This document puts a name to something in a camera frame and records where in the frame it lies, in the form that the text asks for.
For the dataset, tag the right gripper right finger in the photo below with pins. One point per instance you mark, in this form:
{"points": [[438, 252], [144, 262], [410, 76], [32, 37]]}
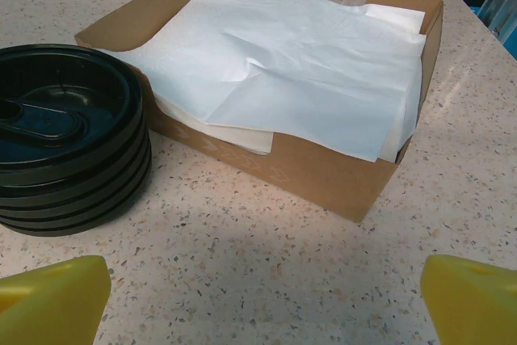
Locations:
{"points": [[472, 304]]}

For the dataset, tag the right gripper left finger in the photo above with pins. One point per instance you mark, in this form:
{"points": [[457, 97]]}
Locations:
{"points": [[48, 304]]}

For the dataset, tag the black plastic cup lid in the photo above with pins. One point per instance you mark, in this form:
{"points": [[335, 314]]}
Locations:
{"points": [[48, 193], [48, 208], [48, 220], [60, 119], [48, 231]]}

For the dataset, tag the cream paper napkin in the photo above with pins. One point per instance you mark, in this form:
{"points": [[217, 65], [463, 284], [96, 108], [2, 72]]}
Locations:
{"points": [[242, 139]]}

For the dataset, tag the small white folded napkin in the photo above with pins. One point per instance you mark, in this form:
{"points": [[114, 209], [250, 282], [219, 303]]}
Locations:
{"points": [[396, 18]]}

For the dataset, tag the large white paper napkin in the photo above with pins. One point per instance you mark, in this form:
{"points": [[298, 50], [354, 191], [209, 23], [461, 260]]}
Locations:
{"points": [[282, 66]]}

